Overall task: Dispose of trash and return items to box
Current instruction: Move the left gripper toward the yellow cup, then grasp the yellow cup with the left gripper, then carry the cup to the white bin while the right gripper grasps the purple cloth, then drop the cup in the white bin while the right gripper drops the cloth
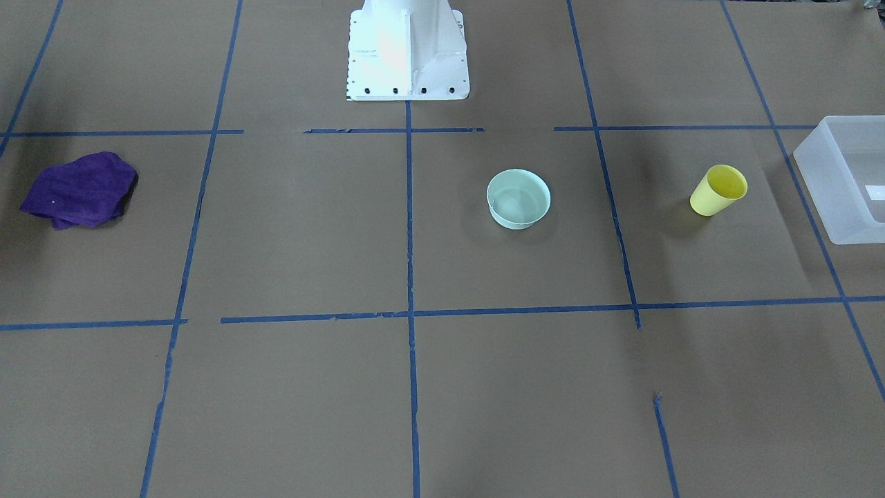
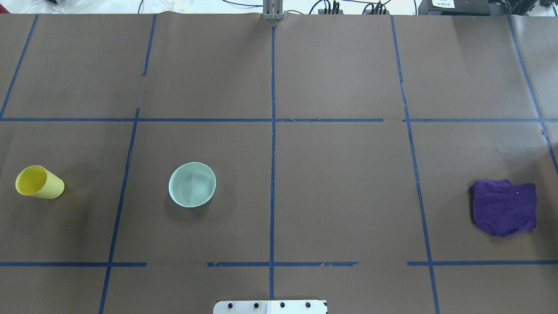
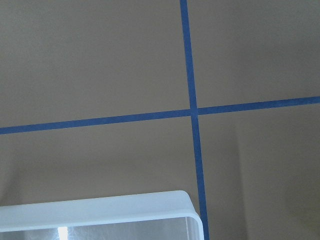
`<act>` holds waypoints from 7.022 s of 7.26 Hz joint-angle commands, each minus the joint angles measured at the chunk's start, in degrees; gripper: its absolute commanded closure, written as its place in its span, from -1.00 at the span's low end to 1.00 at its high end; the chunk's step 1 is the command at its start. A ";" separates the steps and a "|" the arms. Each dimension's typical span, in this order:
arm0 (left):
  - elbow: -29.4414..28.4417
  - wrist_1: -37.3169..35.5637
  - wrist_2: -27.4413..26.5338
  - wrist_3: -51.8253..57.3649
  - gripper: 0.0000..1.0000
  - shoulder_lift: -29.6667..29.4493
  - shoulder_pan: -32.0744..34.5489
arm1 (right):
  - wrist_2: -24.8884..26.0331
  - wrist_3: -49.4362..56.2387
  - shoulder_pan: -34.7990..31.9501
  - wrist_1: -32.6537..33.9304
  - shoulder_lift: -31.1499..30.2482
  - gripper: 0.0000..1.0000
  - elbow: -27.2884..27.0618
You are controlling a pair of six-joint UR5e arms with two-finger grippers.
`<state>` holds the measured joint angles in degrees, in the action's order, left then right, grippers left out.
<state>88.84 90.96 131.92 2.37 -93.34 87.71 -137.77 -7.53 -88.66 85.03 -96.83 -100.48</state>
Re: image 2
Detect pale green bowl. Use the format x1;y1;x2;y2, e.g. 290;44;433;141
168;162;217;208

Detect purple cloth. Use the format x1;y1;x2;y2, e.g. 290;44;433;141
468;179;538;238

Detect yellow plastic cup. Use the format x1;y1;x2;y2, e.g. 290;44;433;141
15;165;65;199

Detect black electronics box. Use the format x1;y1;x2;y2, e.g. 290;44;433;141
417;0;512;16

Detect black usb hub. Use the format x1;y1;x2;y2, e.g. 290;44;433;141
318;8;344;15
362;7;389;15

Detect aluminium frame post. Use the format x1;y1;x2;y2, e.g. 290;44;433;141
262;0;284;20

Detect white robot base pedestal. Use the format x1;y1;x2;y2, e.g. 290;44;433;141
213;300;328;314

